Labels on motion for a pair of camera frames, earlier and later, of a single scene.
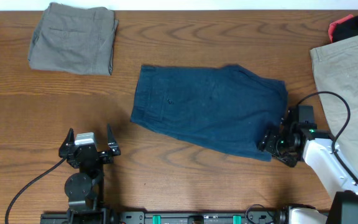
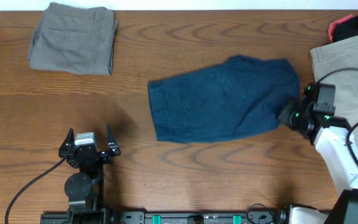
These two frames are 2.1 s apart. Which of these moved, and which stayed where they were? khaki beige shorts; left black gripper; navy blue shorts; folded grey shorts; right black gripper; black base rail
Moved: right black gripper; navy blue shorts
Stayed: khaki beige shorts; folded grey shorts; left black gripper; black base rail
